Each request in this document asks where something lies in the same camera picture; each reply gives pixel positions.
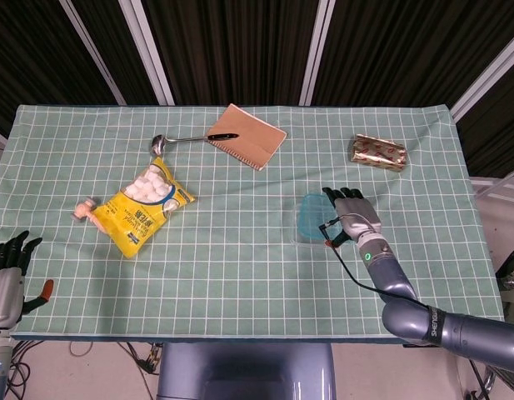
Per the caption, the brown spiral notebook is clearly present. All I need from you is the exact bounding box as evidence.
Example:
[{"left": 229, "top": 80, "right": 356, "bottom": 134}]
[{"left": 206, "top": 102, "right": 288, "bottom": 172}]

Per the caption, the metal ladle black handle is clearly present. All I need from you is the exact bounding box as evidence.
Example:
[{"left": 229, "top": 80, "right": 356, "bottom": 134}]
[{"left": 150, "top": 132, "right": 240, "bottom": 158}]

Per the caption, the black pleated curtain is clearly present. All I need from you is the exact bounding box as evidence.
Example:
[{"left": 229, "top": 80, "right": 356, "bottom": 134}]
[{"left": 0, "top": 0, "right": 514, "bottom": 180}]

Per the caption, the black fan guard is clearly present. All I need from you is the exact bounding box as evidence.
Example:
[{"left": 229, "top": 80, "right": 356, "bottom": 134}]
[{"left": 496, "top": 243, "right": 514, "bottom": 278}]

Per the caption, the clear plastic container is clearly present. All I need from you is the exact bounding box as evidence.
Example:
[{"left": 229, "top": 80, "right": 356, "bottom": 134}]
[{"left": 289, "top": 202, "right": 346, "bottom": 251}]

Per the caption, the small beige toy hammer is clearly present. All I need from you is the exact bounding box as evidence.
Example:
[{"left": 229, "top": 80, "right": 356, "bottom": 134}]
[{"left": 71, "top": 197, "right": 112, "bottom": 234}]

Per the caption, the yellow marshmallow bag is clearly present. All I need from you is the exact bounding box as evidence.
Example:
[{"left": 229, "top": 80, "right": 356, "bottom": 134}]
[{"left": 92, "top": 156, "right": 197, "bottom": 260}]

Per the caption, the black floor cable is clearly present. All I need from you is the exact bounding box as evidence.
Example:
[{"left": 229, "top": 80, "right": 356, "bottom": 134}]
[{"left": 114, "top": 341, "right": 162, "bottom": 374}]

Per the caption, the blue plastic lid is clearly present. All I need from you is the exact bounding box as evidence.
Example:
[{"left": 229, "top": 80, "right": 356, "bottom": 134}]
[{"left": 297, "top": 192, "right": 339, "bottom": 243}]

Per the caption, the white pipe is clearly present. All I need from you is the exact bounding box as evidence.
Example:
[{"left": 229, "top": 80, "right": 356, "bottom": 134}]
[{"left": 475, "top": 166, "right": 514, "bottom": 198}]

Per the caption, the gold foil wrapped block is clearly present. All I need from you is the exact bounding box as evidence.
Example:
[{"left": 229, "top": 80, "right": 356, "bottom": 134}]
[{"left": 348, "top": 132, "right": 409, "bottom": 171}]

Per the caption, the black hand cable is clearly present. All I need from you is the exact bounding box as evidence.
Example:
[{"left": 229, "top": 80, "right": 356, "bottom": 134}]
[{"left": 318, "top": 216, "right": 428, "bottom": 309}]

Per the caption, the green checked tablecloth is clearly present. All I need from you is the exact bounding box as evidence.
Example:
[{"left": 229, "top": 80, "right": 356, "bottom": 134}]
[{"left": 0, "top": 103, "right": 507, "bottom": 345}]

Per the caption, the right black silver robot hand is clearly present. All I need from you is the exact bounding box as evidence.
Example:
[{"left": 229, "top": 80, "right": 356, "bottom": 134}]
[{"left": 322, "top": 187, "right": 383, "bottom": 250}]

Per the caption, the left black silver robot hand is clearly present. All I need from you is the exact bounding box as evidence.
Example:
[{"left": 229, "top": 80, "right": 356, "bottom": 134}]
[{"left": 0, "top": 231, "right": 55, "bottom": 330}]

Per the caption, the black cable bundle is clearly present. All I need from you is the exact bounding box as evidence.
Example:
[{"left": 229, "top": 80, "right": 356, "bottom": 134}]
[{"left": 6, "top": 339, "right": 45, "bottom": 400}]

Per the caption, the grey-blue robot torso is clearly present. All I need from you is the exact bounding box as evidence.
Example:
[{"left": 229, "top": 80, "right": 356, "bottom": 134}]
[{"left": 156, "top": 341, "right": 337, "bottom": 400}]

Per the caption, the white metal frame post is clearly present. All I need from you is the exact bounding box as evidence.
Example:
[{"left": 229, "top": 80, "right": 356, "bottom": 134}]
[
  {"left": 118, "top": 0, "right": 176, "bottom": 105},
  {"left": 450, "top": 31, "right": 514, "bottom": 122},
  {"left": 298, "top": 0, "right": 337, "bottom": 106},
  {"left": 58, "top": 0, "right": 127, "bottom": 105}
]

